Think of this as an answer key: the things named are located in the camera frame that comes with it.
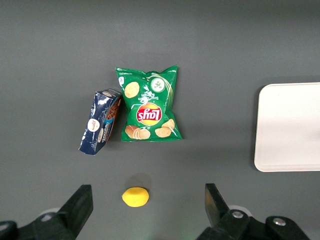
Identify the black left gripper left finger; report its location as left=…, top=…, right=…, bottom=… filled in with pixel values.
left=0, top=184, right=94, bottom=240

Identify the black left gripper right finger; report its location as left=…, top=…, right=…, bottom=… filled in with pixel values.
left=197, top=183, right=311, bottom=240

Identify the beige plastic tray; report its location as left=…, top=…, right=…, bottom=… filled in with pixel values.
left=253, top=82, right=320, bottom=173

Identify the yellow lemon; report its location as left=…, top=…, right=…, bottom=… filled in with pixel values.
left=121, top=186, right=150, bottom=208

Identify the dark blue cookie box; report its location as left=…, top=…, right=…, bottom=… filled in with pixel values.
left=78, top=88, right=123, bottom=156

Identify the green Lay's chips bag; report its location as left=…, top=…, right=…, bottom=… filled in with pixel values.
left=115, top=64, right=183, bottom=143

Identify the dark grey table mat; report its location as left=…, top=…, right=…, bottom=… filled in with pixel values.
left=0, top=0, right=320, bottom=240

